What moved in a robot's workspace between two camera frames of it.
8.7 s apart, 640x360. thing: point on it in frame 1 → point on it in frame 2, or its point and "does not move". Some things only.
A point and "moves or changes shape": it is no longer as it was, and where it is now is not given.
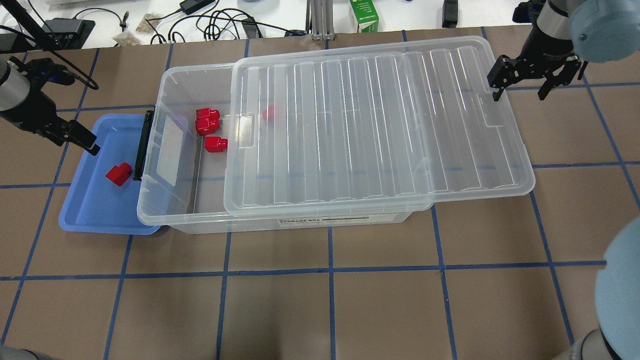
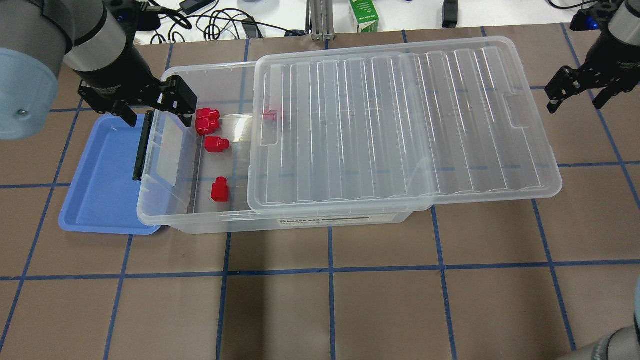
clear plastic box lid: [370, 128] moves or changes shape
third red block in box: [207, 113] does not move
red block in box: [215, 144] does not move
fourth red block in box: [268, 114] does not move
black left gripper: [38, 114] → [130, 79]
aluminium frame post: [319, 19] does not move
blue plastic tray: [95, 203] does not move
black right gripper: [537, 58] → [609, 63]
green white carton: [366, 15] does not move
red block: [118, 174] → [219, 190]
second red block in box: [205, 126] does not move
